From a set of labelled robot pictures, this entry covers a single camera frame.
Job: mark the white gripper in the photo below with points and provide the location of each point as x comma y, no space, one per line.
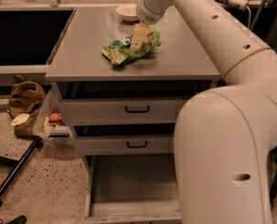
147,10

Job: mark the green rice chip bag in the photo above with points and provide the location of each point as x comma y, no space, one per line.
118,51

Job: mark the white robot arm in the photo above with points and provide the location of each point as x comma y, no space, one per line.
223,136

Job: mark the grey drawer cabinet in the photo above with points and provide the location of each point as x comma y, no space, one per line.
79,57

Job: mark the top grey drawer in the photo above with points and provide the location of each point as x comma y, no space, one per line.
125,102

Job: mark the grey drawer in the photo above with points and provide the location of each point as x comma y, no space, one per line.
125,102
131,189
124,139

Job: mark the middle grey drawer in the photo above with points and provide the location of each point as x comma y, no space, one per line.
124,139

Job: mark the bottom grey drawer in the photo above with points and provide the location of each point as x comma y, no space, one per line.
131,189

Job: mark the white ceramic bowl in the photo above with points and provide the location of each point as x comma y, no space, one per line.
127,12

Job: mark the clear plastic storage bin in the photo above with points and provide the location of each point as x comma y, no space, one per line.
53,134

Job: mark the black shoe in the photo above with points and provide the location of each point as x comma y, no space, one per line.
17,220

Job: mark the black metal stand leg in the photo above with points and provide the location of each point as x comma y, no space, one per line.
16,165

